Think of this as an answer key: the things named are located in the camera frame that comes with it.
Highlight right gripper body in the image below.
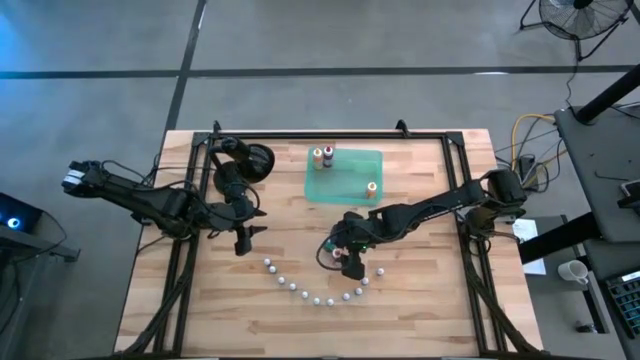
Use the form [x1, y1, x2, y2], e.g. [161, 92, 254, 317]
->
[332, 212, 384, 251]

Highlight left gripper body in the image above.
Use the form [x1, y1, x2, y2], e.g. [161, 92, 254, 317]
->
[222, 197, 256, 234]

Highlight green translucent tray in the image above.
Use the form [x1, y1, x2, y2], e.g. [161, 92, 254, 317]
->
[303, 146, 385, 206]

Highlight white paper sheet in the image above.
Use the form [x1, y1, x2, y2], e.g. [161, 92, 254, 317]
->
[512, 218, 548, 277]

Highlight black power adapter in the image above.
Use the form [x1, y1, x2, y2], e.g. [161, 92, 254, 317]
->
[517, 154, 537, 182]

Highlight black desk crossbar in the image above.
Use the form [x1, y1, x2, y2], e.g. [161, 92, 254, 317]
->
[517, 212, 604, 265]

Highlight white mug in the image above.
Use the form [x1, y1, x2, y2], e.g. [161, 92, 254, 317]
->
[557, 259, 591, 286]

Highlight black computer with blue light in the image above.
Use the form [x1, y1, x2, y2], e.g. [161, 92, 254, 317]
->
[0, 192, 81, 265]

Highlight grey desk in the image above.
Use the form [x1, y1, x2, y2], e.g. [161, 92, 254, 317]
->
[553, 102, 640, 245]

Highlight backlit keyboard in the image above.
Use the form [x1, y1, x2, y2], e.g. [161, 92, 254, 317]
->
[604, 271, 640, 341]

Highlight black phone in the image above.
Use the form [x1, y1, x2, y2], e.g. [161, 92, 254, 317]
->
[618, 178, 640, 209]

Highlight black stand pole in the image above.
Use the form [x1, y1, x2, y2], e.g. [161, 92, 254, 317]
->
[573, 63, 640, 125]

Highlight black floor fan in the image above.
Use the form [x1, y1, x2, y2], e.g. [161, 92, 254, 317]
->
[518, 0, 635, 62]

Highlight black aluminium frame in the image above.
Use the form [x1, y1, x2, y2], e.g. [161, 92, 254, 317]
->
[117, 128, 544, 359]

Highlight yellow cable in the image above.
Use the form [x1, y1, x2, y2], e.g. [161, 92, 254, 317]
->
[509, 113, 557, 174]

